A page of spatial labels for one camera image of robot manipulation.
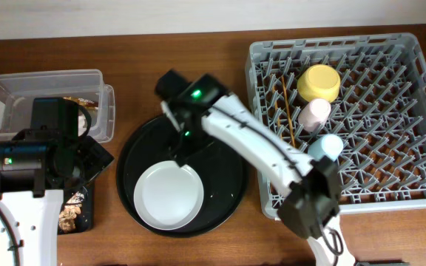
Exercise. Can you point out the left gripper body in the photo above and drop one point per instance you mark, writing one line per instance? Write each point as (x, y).
(88, 162)

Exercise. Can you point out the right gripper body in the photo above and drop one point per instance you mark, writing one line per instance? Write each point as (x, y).
(192, 131)

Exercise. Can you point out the grey plate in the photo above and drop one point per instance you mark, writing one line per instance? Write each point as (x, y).
(168, 196)

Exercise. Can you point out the gold snack wrapper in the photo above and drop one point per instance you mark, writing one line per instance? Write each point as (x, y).
(87, 104)

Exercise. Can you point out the food scraps and rice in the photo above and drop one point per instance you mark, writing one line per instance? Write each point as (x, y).
(69, 212)

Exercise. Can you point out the pink cup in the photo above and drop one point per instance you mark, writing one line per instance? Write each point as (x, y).
(314, 114)

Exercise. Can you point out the yellow bowl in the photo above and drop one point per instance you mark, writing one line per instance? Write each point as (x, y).
(319, 81)

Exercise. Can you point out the blue cup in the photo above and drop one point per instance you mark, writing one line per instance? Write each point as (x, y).
(329, 145)

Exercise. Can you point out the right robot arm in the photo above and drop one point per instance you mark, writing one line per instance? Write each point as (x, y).
(310, 188)

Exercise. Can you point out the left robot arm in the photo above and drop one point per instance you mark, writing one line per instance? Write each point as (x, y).
(40, 168)

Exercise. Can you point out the grey dishwasher rack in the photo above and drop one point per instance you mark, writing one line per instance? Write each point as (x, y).
(380, 112)

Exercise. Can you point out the round black serving tray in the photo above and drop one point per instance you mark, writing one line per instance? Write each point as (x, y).
(223, 173)

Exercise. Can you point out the black rectangular tray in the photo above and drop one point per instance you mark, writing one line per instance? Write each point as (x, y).
(85, 221)

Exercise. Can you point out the clear plastic bin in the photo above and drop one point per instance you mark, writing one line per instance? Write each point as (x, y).
(18, 91)

